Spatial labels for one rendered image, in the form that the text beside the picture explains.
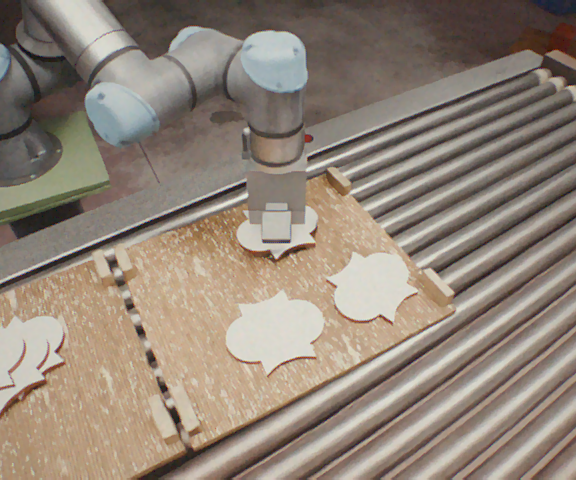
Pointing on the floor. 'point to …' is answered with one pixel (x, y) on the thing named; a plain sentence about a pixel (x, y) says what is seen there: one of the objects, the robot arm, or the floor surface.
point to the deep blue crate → (563, 6)
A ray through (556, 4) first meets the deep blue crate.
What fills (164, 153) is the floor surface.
